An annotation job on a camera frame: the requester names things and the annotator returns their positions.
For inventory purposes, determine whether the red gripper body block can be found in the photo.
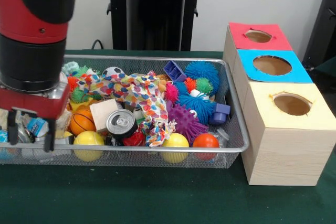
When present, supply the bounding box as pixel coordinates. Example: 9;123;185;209
0;83;71;121

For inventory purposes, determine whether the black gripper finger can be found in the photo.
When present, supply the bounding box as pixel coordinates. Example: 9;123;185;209
7;107;19;146
43;118;56;153

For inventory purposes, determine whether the crushed bottle with blue label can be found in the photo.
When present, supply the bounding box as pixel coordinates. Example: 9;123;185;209
22;116;50;141

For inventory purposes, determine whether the shallow mesh bin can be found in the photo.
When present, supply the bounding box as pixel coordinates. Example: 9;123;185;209
0;55;250;169

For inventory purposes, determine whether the wooden box with three holes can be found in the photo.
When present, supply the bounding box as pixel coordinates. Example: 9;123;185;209
222;22;336;187

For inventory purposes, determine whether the small orange basketball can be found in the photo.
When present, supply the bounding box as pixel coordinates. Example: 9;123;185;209
69;108;97;137

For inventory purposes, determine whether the yellow ball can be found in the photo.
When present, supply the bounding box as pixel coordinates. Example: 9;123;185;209
72;130;106;162
160;132;190;164

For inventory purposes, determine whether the plain wooden block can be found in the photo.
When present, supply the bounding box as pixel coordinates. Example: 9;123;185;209
89;98;119;133

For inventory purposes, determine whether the silver topped drink can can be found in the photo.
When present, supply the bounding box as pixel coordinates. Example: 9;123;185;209
105;108;139;140

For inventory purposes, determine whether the small soccer ball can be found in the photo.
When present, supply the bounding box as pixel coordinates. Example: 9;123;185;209
101;66;125;78

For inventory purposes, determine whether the long polka dot cloth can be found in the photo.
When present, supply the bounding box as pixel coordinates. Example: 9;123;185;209
76;70;176;148

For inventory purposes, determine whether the dark green table cloth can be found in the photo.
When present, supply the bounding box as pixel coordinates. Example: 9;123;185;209
0;49;336;224

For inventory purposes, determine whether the purple spiky rubber ball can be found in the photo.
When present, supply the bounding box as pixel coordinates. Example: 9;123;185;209
165;102;209;143

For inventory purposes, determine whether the orange ball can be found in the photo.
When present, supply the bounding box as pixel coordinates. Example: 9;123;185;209
193;133;220;161

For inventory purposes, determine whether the green side table cloth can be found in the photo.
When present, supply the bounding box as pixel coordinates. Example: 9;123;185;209
301;56;336;119

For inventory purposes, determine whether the black flat panel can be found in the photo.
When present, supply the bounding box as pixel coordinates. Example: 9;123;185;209
301;0;336;65

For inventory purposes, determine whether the black looped cable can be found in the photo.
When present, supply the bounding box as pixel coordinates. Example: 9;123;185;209
91;39;106;50

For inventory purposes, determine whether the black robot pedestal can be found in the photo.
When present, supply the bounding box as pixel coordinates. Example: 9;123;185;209
101;0;212;51

